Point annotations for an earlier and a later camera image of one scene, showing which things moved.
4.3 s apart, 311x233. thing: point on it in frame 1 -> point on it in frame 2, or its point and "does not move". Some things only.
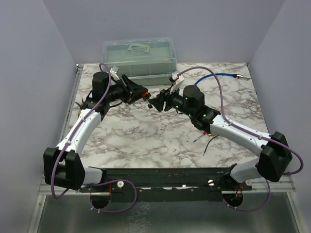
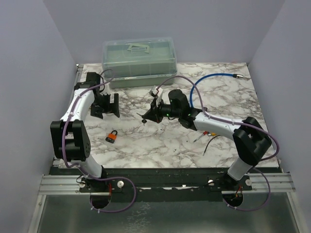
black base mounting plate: x=166 y=183 does not move
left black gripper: x=132 y=91 -> x=110 y=108
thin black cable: x=208 y=143 does not move
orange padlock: x=146 y=95 -> x=112 y=137
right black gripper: x=164 y=96 -> x=153 y=114
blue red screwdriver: x=204 y=133 does not move
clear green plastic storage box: x=147 y=61 does not move
